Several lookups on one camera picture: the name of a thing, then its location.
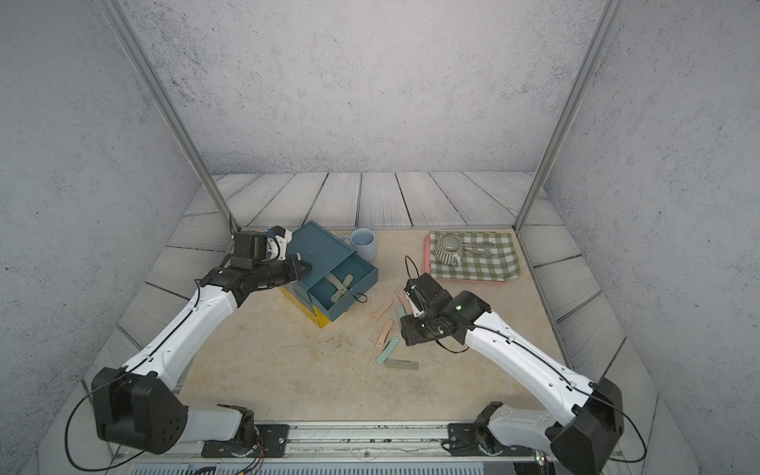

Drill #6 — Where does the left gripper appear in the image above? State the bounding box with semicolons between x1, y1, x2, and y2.
253;253;314;289

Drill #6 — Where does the olive fruit knife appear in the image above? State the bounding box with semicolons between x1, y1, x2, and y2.
326;273;353;303
383;358;420;370
326;272;348;295

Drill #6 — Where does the olive fruit knife bottom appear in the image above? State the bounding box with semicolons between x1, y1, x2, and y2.
383;358;420;370

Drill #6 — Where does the teal top drawer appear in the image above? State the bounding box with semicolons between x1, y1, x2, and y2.
304;253;379;322

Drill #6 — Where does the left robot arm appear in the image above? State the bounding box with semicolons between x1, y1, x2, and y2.
92;255;312;454

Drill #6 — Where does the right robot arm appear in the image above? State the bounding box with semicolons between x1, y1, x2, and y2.
401;273;625;474

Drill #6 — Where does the pink fruit knife upper right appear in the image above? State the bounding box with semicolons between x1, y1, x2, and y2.
396;290;413;315

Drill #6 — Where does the pink fruit knife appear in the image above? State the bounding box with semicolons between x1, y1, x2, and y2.
396;290;413;315
372;298;395;322
375;320;394;350

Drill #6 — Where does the teal and yellow drawer cabinet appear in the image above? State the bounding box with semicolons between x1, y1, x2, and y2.
281;221;359;329

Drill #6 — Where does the pink fruit knife upper left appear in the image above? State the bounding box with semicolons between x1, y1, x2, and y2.
372;298;395;322

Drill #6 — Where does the mint fruit knife lower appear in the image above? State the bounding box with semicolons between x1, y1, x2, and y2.
376;336;400;364

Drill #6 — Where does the pink fruit knife lower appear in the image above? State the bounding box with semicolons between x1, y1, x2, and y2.
375;320;394;350

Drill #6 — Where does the striped ceramic cup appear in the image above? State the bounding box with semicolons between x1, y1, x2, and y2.
435;235;463;267

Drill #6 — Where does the light blue mug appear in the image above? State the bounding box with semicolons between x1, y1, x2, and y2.
342;229;377;262

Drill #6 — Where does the green checkered cloth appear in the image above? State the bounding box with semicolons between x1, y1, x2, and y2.
429;230;523;283

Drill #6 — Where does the metal spoon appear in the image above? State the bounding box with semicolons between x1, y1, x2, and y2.
462;243;495;258

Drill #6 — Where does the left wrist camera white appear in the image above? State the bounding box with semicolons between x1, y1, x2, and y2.
266;226;292;260

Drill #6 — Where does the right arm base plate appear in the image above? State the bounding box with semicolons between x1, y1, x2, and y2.
441;423;534;457

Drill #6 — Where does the aluminium front rail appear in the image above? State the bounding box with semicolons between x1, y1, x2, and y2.
115;421;568;474

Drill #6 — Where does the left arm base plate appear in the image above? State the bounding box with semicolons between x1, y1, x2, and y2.
201;424;290;458

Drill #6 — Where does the right aluminium frame post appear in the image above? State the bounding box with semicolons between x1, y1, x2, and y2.
514;0;625;235

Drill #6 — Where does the aluminium frame post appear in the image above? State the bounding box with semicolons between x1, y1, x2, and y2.
97;0;241;234
514;0;625;235

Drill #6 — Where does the left aluminium frame post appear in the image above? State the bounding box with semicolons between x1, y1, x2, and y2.
97;0;241;234

